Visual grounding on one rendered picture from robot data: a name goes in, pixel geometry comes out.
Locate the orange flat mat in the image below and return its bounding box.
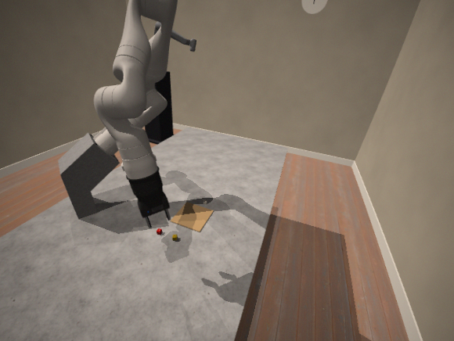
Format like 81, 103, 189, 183
170, 202, 214, 232

